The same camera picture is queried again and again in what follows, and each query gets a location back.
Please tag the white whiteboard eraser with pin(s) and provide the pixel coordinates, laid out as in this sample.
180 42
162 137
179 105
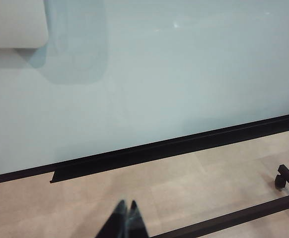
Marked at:
13 22

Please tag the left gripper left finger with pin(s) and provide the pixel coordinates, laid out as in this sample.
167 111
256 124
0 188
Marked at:
117 223

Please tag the black whiteboard stand base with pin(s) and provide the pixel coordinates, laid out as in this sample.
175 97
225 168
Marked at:
234 217

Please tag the black caster wheel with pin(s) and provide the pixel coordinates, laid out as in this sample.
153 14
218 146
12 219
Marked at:
280 182

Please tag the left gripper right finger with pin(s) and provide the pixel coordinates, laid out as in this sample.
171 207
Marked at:
136 223

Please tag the black whiteboard tray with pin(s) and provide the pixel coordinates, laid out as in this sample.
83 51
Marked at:
85 171

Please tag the whiteboard with black frame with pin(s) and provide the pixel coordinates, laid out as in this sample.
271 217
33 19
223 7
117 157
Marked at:
159 86

